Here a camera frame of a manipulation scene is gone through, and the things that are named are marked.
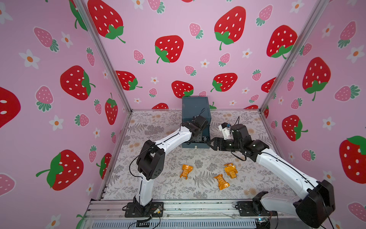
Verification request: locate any teal drawer cabinet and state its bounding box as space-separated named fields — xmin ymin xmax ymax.
xmin=182 ymin=96 xmax=212 ymax=149

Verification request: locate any orange cookie packet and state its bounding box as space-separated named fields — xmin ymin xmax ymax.
xmin=224 ymin=163 xmax=238 ymax=179
xmin=214 ymin=174 xmax=230 ymax=190
xmin=180 ymin=165 xmax=193 ymax=179

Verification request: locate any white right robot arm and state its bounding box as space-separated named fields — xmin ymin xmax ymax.
xmin=207 ymin=123 xmax=335 ymax=228

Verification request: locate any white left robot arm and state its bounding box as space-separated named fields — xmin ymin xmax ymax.
xmin=133 ymin=115 xmax=209 ymax=208

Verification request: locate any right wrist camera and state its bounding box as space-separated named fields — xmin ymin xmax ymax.
xmin=218 ymin=122 xmax=232 ymax=140

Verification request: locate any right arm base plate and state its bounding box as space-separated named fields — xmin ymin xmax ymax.
xmin=235 ymin=191 xmax=278 ymax=217

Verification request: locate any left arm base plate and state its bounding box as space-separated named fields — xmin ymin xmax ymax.
xmin=124 ymin=201 xmax=164 ymax=218

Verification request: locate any aluminium front rail frame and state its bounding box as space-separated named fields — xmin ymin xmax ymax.
xmin=77 ymin=199 xmax=309 ymax=229

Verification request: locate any aluminium corner post right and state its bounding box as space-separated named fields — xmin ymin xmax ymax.
xmin=259 ymin=0 xmax=329 ymax=115

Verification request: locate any aluminium corner post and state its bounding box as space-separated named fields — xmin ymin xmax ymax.
xmin=259 ymin=0 xmax=329 ymax=115
xmin=75 ymin=0 xmax=132 ymax=115

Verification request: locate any aluminium corner post left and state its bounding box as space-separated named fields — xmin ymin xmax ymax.
xmin=75 ymin=0 xmax=132 ymax=115

